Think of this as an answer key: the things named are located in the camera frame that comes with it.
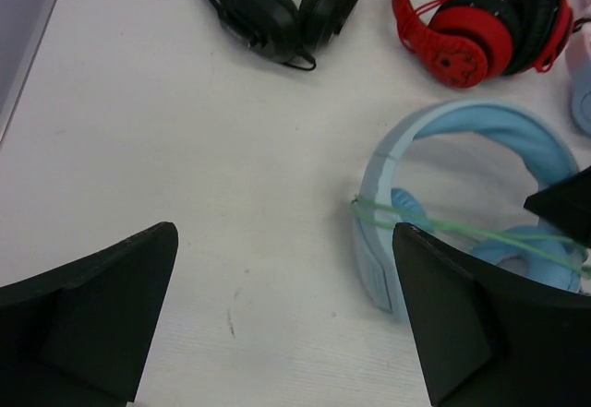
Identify green headphone cable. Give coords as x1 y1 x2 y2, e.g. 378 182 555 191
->
348 194 591 281

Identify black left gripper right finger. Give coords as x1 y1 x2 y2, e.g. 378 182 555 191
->
392 223 590 406

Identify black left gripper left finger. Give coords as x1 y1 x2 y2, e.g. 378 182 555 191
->
1 221 178 406

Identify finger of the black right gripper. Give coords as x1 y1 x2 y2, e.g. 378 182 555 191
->
524 167 591 245

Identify red black headphones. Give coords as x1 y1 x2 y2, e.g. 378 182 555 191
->
392 0 574 89

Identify pink blue cat-ear headphones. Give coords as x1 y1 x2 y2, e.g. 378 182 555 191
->
565 0 590 137

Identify aluminium table rail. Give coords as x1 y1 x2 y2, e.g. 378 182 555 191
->
1 0 57 136

